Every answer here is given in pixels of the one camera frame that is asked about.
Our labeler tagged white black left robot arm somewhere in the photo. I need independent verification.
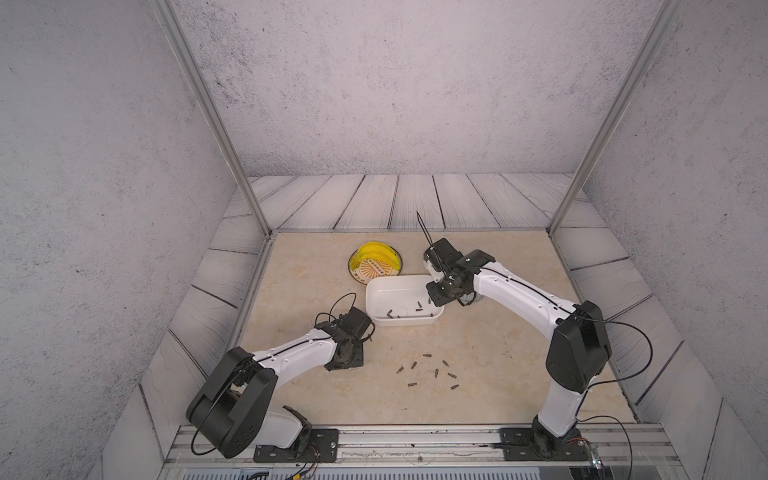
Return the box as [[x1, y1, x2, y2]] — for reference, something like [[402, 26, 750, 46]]
[[186, 310, 375, 459]]

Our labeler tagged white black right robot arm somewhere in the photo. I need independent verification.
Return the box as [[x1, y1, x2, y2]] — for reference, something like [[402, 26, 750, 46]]
[[423, 239, 611, 459]]

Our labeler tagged white plastic storage box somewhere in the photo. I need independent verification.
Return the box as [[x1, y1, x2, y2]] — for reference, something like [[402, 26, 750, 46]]
[[365, 275, 445, 327]]

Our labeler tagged yellow banana bunch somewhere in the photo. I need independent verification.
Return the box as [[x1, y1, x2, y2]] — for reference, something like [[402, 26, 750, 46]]
[[349, 241, 402, 272]]

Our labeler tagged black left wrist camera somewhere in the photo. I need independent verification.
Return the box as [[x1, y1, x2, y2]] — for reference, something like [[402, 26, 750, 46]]
[[339, 307, 375, 343]]

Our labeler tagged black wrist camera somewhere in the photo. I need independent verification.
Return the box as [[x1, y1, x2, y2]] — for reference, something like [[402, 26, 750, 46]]
[[423, 238, 463, 274], [339, 307, 375, 343]]

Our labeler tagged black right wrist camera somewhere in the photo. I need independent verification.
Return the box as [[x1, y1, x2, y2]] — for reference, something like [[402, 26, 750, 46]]
[[423, 238, 463, 274]]

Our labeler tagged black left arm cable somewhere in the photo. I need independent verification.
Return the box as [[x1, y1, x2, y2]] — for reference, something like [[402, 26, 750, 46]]
[[313, 292, 377, 343]]

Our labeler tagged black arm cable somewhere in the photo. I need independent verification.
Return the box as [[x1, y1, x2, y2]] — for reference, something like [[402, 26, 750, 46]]
[[313, 292, 377, 343], [575, 317, 655, 480]]

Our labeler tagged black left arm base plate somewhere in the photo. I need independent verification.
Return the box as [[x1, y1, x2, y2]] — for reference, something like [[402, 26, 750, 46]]
[[253, 427, 340, 464]]

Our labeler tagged aluminium front rail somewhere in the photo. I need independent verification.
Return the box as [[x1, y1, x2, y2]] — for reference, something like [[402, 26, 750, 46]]
[[159, 419, 688, 479]]

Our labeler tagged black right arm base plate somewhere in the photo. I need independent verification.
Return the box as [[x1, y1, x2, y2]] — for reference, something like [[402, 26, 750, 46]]
[[493, 427, 592, 463]]

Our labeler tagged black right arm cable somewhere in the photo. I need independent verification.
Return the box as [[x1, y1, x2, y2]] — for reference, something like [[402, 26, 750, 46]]
[[575, 317, 655, 480]]

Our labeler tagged aluminium frame post right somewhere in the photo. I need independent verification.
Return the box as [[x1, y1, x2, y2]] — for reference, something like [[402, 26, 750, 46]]
[[546, 0, 685, 239]]

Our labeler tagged aluminium frame post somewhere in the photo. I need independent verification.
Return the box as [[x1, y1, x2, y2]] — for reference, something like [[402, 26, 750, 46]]
[[150, 0, 272, 238], [546, 0, 685, 239]]

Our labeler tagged aluminium frame post left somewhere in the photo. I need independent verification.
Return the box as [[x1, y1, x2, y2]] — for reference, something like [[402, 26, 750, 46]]
[[150, 0, 272, 238]]

